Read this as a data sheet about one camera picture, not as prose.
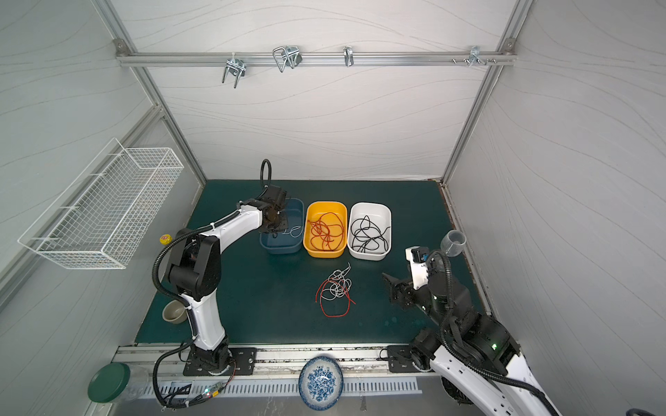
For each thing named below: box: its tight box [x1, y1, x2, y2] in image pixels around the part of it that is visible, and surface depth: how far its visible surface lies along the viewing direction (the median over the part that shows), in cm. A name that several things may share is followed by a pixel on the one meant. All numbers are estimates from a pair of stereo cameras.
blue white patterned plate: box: [298, 355, 345, 412], surface depth 70 cm
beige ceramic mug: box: [162, 299, 188, 325], surface depth 81 cm
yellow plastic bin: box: [303, 201, 348, 260], surface depth 104 cm
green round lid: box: [87, 361, 131, 403], surface depth 63 cm
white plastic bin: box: [346, 201, 392, 261], surface depth 103 cm
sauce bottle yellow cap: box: [158, 234, 173, 246], surface depth 81 cm
